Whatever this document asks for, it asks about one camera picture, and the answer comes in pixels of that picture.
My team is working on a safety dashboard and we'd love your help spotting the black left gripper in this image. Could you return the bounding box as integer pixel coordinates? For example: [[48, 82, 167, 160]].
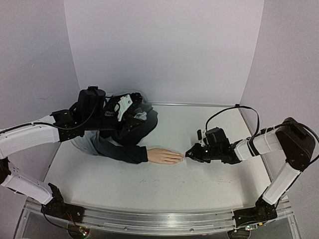
[[85, 110, 147, 140]]

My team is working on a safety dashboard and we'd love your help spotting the dark jacket with grey lining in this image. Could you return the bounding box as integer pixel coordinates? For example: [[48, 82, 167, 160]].
[[70, 92, 158, 164]]

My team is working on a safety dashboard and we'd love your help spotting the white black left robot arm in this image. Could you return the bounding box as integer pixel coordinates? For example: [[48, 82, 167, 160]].
[[0, 86, 146, 224]]

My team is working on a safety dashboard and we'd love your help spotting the clear nail polish bottle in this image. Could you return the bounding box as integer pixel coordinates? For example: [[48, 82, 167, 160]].
[[134, 112, 147, 121]]

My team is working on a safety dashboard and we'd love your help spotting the aluminium table edge strip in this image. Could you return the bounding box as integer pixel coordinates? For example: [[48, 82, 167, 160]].
[[151, 102, 235, 108]]

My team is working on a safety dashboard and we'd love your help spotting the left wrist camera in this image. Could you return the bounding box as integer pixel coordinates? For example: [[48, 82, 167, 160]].
[[118, 94, 133, 122]]

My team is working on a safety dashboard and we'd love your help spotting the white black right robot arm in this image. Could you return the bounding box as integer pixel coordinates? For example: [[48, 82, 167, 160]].
[[185, 118, 319, 228]]

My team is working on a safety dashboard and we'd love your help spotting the mannequin hand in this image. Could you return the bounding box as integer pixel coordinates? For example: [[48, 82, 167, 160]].
[[147, 148, 184, 165]]

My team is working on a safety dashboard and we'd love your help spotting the aluminium front rail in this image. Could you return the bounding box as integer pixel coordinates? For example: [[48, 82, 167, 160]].
[[23, 204, 296, 231]]

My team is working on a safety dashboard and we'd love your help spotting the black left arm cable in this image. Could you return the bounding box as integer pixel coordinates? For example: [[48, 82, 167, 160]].
[[0, 99, 105, 136]]

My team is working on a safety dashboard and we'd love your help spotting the black right camera cable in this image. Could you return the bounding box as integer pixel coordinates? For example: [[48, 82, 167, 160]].
[[204, 106, 260, 136]]

